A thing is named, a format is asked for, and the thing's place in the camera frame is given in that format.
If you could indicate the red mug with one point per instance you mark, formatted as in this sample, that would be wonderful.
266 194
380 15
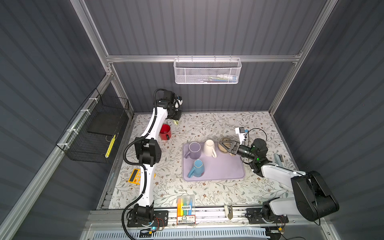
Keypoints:
165 132

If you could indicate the white wire mesh basket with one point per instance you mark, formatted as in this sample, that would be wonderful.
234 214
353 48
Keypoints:
207 71

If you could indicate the black wire basket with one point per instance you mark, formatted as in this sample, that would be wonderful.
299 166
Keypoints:
87 138

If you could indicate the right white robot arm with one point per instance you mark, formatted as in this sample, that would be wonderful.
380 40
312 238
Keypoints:
312 198

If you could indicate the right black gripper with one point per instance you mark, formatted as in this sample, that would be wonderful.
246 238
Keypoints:
233 147

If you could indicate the white mug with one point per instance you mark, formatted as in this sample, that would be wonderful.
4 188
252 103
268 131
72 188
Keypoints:
209 149

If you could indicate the purple mug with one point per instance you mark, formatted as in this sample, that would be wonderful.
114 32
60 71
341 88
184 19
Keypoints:
193 151

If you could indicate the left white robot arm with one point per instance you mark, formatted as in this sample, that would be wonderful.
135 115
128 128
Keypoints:
146 152

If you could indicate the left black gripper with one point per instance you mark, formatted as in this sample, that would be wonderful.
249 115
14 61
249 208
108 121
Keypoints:
176 117

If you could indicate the blue dotted mug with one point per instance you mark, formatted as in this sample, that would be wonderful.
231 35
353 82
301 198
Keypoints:
197 169

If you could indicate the pack of coloured markers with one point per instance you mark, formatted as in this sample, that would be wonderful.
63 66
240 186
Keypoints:
186 214

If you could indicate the yellow calculator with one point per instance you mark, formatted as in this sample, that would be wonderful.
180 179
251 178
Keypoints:
135 177

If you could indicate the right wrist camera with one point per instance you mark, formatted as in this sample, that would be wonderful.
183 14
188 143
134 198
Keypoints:
241 132

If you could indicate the lavender plastic tray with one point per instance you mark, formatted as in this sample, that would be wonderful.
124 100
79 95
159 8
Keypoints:
223 167

